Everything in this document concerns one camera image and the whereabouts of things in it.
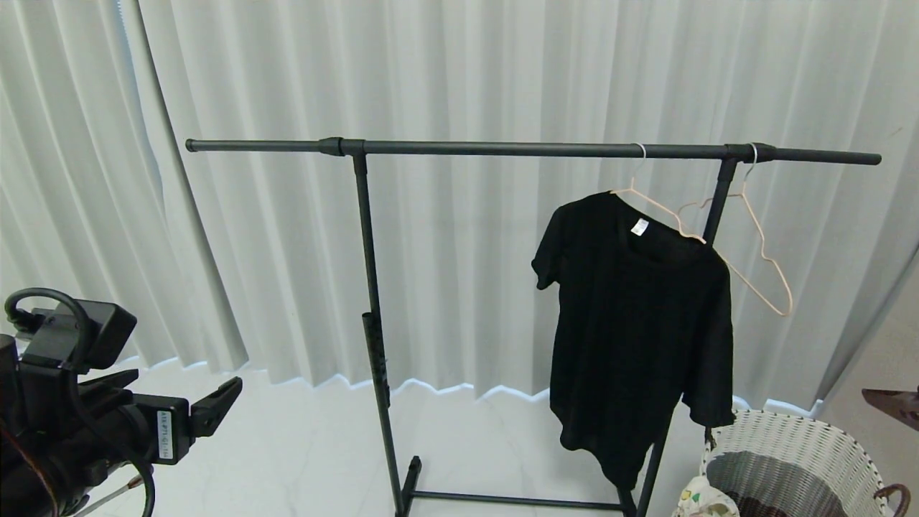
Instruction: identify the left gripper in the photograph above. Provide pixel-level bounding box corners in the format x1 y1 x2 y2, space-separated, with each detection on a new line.
36 376 243 496

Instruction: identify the black garment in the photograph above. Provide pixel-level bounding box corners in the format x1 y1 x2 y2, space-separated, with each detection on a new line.
531 190 737 493

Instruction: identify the pink clothes hanger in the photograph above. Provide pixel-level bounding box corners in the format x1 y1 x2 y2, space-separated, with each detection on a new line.
677 144 795 318
609 144 709 246

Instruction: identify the cream printed garment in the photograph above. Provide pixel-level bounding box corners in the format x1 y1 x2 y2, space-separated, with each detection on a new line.
675 475 740 517

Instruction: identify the black clothes rack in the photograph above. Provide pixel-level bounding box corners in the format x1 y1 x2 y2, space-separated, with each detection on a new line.
185 136 882 517

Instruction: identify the white laundry basket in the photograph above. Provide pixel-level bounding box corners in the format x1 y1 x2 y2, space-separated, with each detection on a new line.
700 409 913 517

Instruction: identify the white curtain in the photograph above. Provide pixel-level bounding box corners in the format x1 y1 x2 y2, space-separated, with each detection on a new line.
0 0 919 417

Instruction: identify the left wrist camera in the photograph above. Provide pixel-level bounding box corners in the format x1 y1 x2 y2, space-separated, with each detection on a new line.
20 300 141 396

